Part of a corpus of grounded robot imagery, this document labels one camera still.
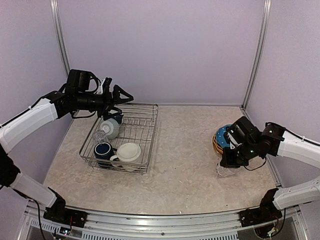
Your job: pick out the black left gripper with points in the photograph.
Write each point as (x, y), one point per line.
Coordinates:
(115, 100)

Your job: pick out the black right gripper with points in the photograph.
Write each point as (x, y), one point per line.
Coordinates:
(228, 161)

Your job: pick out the yellow polka-dot plate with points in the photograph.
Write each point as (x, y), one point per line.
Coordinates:
(217, 147)
(219, 143)

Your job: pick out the clear glass cup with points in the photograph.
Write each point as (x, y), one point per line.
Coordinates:
(224, 172)
(99, 136)

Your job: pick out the pale green ribbed bowl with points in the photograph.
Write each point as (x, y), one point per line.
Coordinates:
(110, 127)

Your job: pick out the blue polka-dot plate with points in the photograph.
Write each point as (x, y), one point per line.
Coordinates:
(222, 130)

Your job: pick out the dark blue mug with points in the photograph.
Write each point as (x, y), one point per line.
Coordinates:
(104, 151)

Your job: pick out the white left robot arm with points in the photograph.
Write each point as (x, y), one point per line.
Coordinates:
(83, 91)

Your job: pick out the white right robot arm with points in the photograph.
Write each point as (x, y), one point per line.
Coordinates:
(246, 142)

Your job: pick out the teal white mug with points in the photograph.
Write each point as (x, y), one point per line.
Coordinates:
(116, 116)

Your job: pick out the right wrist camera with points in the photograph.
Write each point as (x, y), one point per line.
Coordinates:
(230, 140)

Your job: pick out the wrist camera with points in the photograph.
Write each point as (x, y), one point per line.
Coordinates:
(104, 86)
(230, 140)

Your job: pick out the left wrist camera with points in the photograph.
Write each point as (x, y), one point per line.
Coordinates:
(104, 86)

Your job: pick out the metal wire dish rack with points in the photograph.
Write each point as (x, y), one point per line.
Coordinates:
(138, 126)

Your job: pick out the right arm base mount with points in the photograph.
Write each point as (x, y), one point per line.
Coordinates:
(266, 211)

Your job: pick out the aluminium front rail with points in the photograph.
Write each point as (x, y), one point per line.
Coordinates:
(103, 225)

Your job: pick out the left aluminium frame post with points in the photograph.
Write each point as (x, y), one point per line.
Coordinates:
(54, 6)

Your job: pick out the aluminium frame post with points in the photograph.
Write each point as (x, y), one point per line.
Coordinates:
(258, 53)
(54, 6)

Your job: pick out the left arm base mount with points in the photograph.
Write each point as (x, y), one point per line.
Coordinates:
(59, 213)

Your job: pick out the right aluminium frame post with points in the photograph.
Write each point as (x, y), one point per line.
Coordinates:
(258, 53)

